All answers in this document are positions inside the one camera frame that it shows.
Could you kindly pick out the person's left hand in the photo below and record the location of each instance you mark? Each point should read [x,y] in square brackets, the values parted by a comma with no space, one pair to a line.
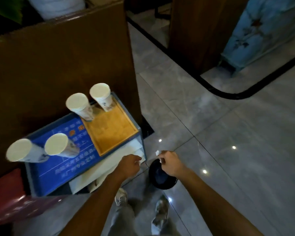
[127,166]

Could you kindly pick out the person's right hand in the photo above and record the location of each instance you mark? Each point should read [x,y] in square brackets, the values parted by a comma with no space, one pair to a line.
[171,164]

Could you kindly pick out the person's right fingers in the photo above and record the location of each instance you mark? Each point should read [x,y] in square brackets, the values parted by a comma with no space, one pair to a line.
[163,158]

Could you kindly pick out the person's left fingers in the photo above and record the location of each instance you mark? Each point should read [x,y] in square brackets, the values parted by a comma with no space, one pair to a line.
[137,160]

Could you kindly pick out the person's right forearm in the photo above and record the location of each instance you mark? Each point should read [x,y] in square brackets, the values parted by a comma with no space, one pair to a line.
[211,206]

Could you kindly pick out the person's left forearm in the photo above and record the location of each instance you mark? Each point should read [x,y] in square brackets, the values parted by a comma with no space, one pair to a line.
[93,211]

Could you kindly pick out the black round trash bin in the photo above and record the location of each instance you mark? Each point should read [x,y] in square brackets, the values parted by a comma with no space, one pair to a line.
[159,176]

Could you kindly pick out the white paper tissue stack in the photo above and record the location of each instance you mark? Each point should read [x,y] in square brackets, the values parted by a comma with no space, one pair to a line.
[108,167]

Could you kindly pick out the person's left shoe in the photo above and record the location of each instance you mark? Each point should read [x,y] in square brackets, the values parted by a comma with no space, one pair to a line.
[121,196]

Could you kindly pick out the person's shoe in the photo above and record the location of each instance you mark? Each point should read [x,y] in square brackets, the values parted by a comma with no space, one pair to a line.
[121,196]
[160,213]

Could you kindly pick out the yellow wooden tray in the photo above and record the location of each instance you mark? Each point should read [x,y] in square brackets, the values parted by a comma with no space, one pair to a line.
[110,127]

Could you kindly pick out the clear acrylic tissue cabinet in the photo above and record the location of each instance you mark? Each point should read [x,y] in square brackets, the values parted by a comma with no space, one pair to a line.
[88,154]

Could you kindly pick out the person's right shoe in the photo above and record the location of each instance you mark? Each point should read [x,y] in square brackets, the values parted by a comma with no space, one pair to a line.
[160,213]

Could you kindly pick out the person's grey trousers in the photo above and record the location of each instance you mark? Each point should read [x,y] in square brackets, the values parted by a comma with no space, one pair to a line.
[127,222]

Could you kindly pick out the white paper cup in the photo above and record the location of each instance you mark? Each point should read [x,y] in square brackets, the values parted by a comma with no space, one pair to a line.
[61,146]
[80,105]
[24,153]
[102,95]

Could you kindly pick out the blue printed sign board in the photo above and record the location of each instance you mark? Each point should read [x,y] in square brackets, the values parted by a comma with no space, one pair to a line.
[64,157]

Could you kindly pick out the brown wooden partition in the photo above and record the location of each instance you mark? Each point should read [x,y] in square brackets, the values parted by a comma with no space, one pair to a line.
[56,71]

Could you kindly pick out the brown wooden booth panel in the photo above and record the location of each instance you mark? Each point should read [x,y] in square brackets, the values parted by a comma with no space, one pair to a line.
[199,31]

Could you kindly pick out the red upholstered seat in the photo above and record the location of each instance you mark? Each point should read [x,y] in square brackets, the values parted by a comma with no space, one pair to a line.
[12,201]

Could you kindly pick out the light blue floral cloth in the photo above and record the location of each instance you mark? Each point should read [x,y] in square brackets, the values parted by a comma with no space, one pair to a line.
[260,29]

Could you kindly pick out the white ceramic planter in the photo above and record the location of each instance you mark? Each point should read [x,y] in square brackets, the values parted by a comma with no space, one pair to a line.
[55,6]

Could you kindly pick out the green plant leaves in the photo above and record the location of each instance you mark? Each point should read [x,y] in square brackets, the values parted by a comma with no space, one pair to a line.
[6,8]

